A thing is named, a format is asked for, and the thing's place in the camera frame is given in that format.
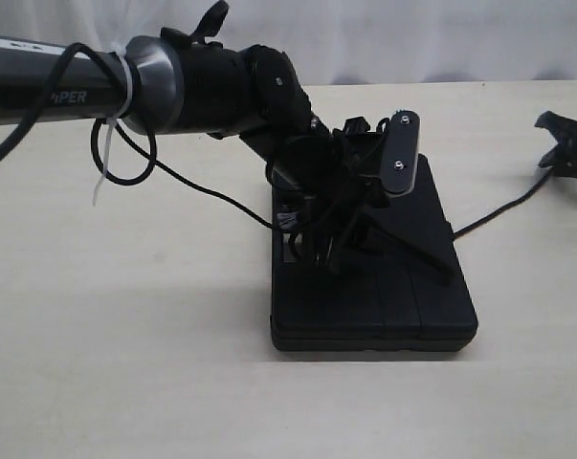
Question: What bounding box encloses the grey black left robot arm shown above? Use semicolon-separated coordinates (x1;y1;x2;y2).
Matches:
0;28;417;241

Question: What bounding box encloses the white backdrop curtain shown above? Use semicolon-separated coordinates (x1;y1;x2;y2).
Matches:
0;1;577;84

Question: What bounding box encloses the black rope with loop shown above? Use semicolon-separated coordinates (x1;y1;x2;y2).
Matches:
276;171;555;269

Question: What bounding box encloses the black plastic carry case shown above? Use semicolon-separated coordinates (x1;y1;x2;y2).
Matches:
270;156;478;352

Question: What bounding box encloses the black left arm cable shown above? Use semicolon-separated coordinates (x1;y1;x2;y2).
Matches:
0;42;275;230

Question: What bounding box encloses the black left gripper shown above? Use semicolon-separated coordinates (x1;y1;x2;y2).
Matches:
311;117;458;282

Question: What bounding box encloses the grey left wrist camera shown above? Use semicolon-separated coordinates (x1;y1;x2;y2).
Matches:
379;110;420;198

